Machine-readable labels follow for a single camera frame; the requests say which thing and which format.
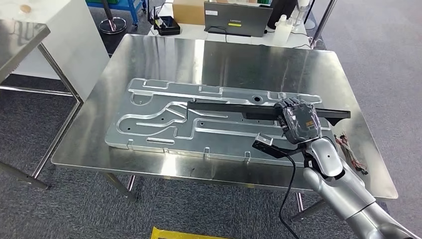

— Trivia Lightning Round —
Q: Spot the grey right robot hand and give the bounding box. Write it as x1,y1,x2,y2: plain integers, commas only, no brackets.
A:
273,97,322,145

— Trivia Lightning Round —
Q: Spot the black licence plate frame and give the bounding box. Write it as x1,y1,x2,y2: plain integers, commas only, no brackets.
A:
186,100,351,126

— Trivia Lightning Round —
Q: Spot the stainless steel workbench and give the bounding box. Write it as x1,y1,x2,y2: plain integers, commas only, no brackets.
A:
51,33,399,222

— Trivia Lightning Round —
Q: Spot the blue metal shelf rack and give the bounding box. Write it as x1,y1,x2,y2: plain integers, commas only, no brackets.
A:
85,0,148,28

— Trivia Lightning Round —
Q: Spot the white plastic bottle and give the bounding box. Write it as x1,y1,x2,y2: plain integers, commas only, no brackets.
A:
272,14,294,47

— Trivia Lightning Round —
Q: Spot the chrome pole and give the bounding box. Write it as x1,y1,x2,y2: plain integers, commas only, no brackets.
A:
309,0,339,50

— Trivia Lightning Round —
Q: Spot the grey laptop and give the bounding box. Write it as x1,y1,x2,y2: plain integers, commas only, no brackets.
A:
203,1,274,38

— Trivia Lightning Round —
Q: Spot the white desk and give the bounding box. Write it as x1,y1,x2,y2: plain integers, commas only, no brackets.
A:
147,0,313,50

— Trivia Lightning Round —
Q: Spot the stamped sheet metal panel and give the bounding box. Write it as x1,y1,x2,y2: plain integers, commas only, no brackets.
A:
105,78,337,167

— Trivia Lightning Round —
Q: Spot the cardboard box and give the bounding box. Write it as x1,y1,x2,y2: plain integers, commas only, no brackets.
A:
172,0,207,26

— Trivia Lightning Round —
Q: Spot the black router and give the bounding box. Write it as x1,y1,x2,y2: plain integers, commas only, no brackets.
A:
146,0,181,36

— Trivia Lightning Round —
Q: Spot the yellow floor tape square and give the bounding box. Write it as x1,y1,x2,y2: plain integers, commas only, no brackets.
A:
150,227,231,239

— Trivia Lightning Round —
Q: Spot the white cabinet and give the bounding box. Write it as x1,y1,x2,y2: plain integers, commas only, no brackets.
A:
0,0,110,101

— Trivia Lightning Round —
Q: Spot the stainless steel table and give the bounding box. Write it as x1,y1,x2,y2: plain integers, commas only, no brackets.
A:
0,18,85,190

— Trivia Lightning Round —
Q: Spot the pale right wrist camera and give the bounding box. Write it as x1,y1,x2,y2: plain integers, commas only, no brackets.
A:
252,131,308,160

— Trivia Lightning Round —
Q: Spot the coloured wire bundle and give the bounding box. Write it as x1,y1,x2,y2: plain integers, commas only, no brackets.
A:
333,132,369,175

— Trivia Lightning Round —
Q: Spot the black camera cable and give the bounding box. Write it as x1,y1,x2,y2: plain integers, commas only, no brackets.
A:
278,155,297,239

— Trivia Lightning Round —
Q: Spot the dark base stanchion post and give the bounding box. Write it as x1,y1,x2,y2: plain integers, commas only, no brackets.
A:
98,0,128,35

